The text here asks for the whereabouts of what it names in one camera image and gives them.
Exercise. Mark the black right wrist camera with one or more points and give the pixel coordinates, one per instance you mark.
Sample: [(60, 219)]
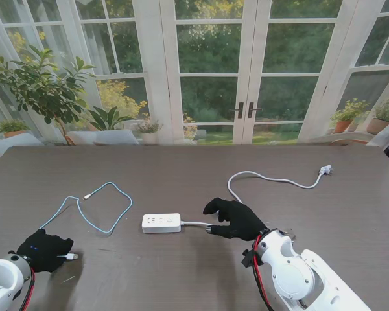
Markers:
[(249, 259)]

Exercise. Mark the broad leaf green plant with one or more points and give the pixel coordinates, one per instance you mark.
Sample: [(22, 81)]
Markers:
[(108, 120)]

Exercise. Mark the grey armchair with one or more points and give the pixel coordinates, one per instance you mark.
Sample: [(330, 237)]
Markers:
[(107, 136)]

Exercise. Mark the tall leafy potted tree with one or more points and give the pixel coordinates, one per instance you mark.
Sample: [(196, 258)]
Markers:
[(39, 87)]

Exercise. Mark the white power strip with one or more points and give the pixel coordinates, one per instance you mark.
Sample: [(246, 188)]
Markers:
[(162, 223)]

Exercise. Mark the yellow-green plant in terracotta pot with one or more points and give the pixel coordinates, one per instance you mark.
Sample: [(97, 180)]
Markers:
[(343, 124)]

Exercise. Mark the small plant in terracotta pot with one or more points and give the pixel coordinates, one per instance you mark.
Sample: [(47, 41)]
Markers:
[(11, 126)]

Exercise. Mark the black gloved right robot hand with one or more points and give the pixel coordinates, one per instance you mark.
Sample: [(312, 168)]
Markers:
[(240, 220)]

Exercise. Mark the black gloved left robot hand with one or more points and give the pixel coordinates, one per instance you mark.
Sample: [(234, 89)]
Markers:
[(45, 249)]

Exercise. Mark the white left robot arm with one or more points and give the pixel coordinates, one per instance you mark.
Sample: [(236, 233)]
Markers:
[(3, 278)]

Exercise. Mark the light grey chair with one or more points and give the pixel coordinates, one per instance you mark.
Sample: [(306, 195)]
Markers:
[(387, 133)]

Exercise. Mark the wooden round side table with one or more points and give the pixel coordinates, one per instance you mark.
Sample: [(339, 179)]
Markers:
[(347, 141)]

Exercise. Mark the grey sofa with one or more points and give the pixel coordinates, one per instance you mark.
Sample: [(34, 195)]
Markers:
[(16, 141)]

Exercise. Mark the green plant in beige pot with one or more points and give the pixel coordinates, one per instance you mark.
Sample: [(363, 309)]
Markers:
[(377, 124)]

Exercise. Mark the white french door leaf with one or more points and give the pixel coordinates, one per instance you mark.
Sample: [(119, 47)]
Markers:
[(288, 75), (209, 75)]

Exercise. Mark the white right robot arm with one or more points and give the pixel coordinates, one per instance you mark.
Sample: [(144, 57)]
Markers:
[(295, 275)]

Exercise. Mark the flowering plant in white pot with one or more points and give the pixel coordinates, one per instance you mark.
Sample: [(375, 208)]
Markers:
[(148, 128)]

